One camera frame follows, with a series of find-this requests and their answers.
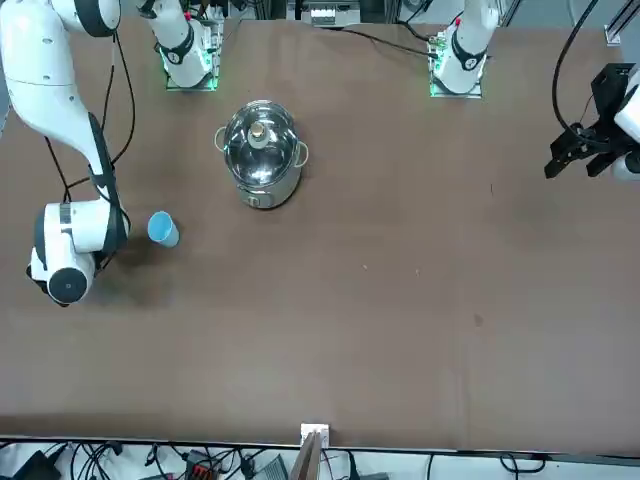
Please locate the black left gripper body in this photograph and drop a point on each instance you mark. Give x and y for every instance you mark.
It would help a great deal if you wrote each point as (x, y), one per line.
(610, 95)

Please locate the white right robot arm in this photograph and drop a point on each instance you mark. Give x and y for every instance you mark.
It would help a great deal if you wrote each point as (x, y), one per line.
(40, 60)

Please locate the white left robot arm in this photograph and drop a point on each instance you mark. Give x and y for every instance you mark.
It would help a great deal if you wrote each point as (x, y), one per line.
(465, 55)

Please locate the blue plastic cup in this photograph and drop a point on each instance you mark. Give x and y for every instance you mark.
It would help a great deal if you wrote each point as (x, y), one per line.
(161, 227)

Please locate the aluminium corner profile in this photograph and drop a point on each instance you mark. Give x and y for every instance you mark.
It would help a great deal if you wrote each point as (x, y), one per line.
(612, 32)

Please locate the white power strip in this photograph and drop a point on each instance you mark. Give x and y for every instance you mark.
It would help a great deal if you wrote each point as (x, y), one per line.
(322, 15)

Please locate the stainless steel pot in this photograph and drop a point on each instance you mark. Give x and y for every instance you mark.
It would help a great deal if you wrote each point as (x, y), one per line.
(270, 195)

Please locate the glass pot lid with knob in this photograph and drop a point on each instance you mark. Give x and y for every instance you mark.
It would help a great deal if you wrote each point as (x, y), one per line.
(260, 155)

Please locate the red black power strip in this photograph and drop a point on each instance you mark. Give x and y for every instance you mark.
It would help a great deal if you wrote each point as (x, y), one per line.
(200, 470)

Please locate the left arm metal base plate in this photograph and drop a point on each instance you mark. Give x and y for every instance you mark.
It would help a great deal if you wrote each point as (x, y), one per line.
(455, 95)

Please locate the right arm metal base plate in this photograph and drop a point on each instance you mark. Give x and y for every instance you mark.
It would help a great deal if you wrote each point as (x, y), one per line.
(192, 88)

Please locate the aluminium table post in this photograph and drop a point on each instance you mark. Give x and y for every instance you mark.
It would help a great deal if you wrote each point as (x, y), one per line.
(315, 435)

